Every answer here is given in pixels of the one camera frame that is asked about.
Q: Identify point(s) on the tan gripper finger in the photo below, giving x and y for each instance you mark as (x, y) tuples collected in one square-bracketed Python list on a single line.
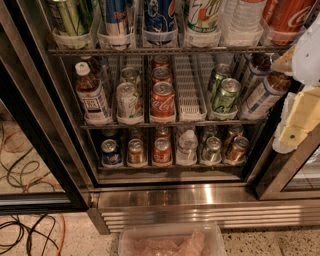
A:
[(283, 64), (303, 117)]

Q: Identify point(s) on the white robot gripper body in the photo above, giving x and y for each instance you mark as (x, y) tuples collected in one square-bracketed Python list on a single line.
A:
[(307, 56)]

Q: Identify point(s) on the red coca-cola bottle top shelf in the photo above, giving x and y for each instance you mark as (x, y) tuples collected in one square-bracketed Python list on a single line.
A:
[(285, 18)]

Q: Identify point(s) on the fridge right glass door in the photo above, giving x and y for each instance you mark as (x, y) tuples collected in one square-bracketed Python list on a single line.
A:
[(284, 168)]

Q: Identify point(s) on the fridge glass door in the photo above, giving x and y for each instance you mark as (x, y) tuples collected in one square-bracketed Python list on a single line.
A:
[(284, 168), (41, 98)]

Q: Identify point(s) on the green can middle rear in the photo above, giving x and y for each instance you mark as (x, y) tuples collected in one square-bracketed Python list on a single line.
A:
[(218, 74)]

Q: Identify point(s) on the clear water bottle top shelf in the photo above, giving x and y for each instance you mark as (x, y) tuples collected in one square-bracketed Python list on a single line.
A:
[(243, 15)]

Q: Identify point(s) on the clear water bottle shelf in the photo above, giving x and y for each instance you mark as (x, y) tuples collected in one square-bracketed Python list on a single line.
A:
[(186, 153), (243, 15)]

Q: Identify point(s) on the green can middle front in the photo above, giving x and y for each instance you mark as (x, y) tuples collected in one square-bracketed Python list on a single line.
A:
[(226, 95)]

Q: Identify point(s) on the gold can bottom shelf rear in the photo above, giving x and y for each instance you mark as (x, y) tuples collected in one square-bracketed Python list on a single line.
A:
[(232, 132)]

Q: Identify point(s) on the gold can shelf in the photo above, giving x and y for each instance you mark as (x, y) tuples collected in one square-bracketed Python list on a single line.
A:
[(237, 149), (232, 132)]

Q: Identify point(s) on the gold can bottom shelf front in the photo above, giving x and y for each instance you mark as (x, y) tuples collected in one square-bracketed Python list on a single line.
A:
[(237, 149)]

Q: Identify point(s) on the green can bottom shelf rear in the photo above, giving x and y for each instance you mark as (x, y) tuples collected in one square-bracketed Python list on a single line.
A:
[(209, 131)]

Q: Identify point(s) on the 7up bottle top shelf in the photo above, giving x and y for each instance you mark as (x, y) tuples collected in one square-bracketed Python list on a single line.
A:
[(203, 15)]

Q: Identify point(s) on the empty white shelf glide tray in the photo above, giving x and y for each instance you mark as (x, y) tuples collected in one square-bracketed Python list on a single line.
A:
[(191, 104)]

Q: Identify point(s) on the stainless fridge bottom grille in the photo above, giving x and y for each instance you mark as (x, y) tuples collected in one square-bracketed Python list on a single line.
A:
[(229, 206)]

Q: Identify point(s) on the red coca-cola can middle rear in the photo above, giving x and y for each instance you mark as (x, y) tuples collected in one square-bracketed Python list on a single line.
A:
[(161, 61)]

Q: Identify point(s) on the red coca-cola can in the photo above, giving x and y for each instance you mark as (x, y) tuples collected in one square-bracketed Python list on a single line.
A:
[(161, 74), (161, 61), (162, 100)]

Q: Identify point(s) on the clear water bottle bottom shelf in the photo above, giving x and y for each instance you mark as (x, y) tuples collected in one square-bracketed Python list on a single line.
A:
[(186, 153)]

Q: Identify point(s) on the red coca-cola can middle front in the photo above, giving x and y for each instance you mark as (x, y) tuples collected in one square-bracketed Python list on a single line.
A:
[(162, 100)]

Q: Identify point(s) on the blue pepsi bottle top shelf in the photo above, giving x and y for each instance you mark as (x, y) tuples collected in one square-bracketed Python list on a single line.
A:
[(159, 16)]

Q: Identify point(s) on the red can bottom shelf rear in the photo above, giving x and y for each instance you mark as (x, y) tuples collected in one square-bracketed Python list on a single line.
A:
[(162, 132)]

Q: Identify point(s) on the red can shelf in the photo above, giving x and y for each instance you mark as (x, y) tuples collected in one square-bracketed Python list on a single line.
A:
[(162, 151), (162, 132)]

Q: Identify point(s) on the red can bottom shelf front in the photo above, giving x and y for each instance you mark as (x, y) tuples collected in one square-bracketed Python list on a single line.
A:
[(162, 151)]

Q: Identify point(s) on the white 7up can middle rear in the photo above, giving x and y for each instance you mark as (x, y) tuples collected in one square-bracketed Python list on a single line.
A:
[(132, 75)]

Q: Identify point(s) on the white 7up can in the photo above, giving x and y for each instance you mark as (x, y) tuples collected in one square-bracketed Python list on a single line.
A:
[(132, 75), (128, 101)]

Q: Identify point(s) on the white 7up can middle front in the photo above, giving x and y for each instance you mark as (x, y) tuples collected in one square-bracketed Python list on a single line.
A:
[(128, 101)]

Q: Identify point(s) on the brown can bottom shelf rear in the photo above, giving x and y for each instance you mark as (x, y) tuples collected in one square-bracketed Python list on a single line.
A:
[(136, 133)]

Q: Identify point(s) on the brown can shelf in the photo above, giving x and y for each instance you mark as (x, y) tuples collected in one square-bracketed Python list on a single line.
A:
[(136, 152), (136, 133)]

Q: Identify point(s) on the brown can bottom shelf front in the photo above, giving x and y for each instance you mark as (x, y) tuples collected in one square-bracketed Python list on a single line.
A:
[(136, 152)]

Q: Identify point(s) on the blue red bull can top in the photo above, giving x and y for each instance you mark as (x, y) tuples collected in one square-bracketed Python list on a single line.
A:
[(116, 17)]

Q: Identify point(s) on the blue pepsi can bottom rear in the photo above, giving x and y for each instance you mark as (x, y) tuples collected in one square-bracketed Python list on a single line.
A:
[(110, 134)]

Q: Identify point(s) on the blue pepsi can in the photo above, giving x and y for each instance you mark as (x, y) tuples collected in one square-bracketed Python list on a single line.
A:
[(110, 134), (111, 154)]

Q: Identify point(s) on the blue pepsi can bottom front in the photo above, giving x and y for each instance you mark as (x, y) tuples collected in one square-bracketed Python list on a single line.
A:
[(111, 154)]

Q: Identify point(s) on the green tall can top shelf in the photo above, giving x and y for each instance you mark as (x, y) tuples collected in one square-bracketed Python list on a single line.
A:
[(72, 17)]

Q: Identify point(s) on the fridge left glass door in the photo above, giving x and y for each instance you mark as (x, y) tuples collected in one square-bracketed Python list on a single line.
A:
[(41, 98)]

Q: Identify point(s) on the tea bottle middle right rear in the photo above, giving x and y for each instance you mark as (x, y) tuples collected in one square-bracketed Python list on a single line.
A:
[(259, 66)]

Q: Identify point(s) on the tea bottle middle right front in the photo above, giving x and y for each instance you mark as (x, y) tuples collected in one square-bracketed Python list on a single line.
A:
[(265, 95)]

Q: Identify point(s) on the clear plastic bin with wrap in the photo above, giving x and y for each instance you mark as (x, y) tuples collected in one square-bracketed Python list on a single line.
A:
[(172, 239)]

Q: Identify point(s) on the iced tea bottle middle left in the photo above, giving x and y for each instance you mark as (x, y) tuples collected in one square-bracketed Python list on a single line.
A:
[(92, 96)]

